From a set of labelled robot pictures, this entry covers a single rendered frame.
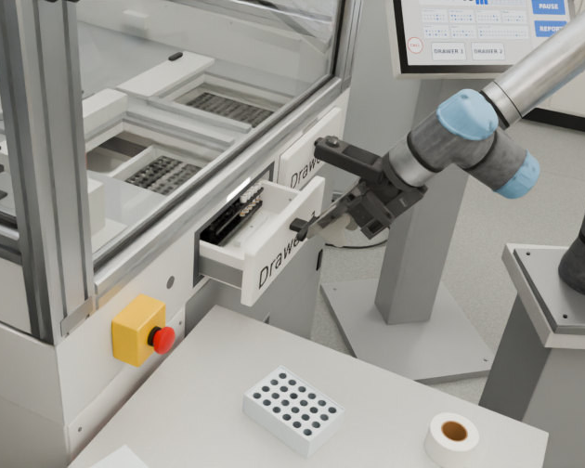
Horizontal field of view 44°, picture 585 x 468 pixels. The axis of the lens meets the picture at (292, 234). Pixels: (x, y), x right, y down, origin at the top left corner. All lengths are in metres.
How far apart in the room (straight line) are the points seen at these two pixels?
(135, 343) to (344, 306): 1.52
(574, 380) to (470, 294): 1.21
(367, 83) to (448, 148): 1.84
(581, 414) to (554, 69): 0.75
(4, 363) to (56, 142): 0.35
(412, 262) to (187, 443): 1.36
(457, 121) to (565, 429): 0.84
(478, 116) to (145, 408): 0.63
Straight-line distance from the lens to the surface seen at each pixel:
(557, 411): 1.61
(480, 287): 2.77
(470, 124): 1.02
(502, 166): 1.08
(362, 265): 2.73
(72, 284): 0.91
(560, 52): 1.21
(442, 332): 2.44
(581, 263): 1.46
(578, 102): 4.19
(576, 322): 1.38
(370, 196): 1.12
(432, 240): 2.25
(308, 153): 1.49
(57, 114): 0.79
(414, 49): 1.82
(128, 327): 1.00
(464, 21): 1.91
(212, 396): 1.11
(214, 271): 1.19
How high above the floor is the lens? 1.57
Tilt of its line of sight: 34 degrees down
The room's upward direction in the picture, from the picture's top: 7 degrees clockwise
